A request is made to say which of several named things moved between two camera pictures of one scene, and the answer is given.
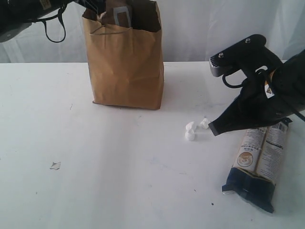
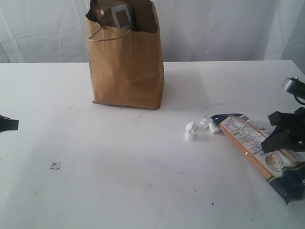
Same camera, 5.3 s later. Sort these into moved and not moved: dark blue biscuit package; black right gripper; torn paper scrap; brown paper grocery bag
Moved: black right gripper; dark blue biscuit package
Not moved: brown paper grocery bag; torn paper scrap
